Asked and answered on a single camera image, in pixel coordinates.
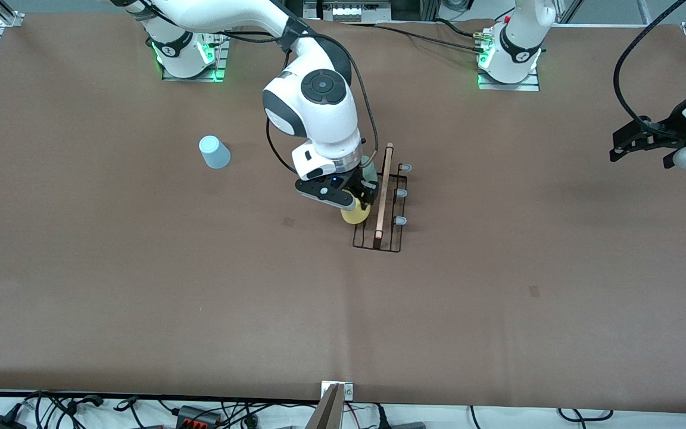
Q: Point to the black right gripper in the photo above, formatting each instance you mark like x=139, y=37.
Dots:
x=362, y=185

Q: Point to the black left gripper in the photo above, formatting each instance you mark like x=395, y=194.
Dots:
x=662, y=132

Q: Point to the yellow plastic cup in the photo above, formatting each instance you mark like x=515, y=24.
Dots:
x=355, y=215

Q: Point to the pale green plastic cup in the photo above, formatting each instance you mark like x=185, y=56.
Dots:
x=370, y=170

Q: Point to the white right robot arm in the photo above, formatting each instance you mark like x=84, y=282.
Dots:
x=319, y=119

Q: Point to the light blue plastic cup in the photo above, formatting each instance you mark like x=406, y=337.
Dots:
x=215, y=154

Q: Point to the brown paper table cover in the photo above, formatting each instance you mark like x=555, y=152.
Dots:
x=343, y=328

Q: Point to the black power plug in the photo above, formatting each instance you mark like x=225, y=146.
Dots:
x=382, y=417

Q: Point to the black orange connector block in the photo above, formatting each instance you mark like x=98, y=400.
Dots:
x=199, y=416

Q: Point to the black power adapter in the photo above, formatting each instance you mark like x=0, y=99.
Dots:
x=0, y=423

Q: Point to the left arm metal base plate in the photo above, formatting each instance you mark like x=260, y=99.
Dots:
x=527, y=86

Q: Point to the small metal table bracket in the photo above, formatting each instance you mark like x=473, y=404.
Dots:
x=348, y=390

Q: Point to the black frame post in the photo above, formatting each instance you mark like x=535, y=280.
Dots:
x=292, y=7

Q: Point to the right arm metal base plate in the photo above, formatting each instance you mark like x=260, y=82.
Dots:
x=200, y=76

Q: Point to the grey aluminium camera post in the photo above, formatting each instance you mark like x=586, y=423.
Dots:
x=328, y=411

